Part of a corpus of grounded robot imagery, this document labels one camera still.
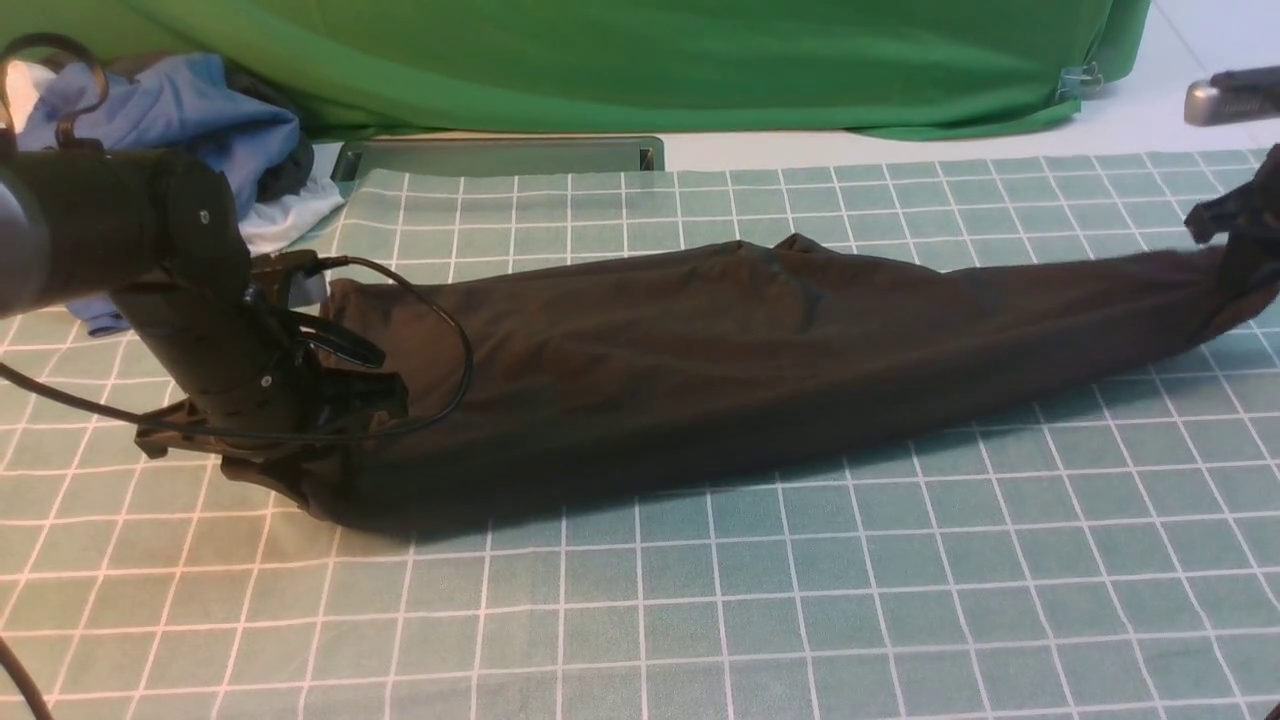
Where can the green backdrop cloth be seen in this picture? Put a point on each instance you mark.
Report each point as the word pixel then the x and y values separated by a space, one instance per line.
pixel 913 71

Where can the dark gray long-sleeved shirt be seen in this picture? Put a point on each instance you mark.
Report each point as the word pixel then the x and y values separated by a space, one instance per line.
pixel 596 381

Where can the blue crumpled garment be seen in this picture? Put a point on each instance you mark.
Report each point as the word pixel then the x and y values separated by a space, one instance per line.
pixel 112 178

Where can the white crumpled garment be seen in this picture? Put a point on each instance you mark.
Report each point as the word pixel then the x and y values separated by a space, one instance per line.
pixel 269 227

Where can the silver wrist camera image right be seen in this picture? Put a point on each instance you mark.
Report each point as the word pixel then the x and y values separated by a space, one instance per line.
pixel 1233 96

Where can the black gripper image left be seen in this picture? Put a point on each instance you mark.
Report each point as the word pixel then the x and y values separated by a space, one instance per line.
pixel 253 393

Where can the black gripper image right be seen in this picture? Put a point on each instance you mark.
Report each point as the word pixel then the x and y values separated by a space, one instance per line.
pixel 1249 216

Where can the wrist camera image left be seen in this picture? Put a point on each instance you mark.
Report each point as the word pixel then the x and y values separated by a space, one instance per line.
pixel 285 282

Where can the metal binder clip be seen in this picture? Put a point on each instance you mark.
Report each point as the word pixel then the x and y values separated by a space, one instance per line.
pixel 1078 83

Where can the green checkered table cloth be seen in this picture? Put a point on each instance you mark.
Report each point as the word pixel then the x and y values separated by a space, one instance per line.
pixel 1108 555

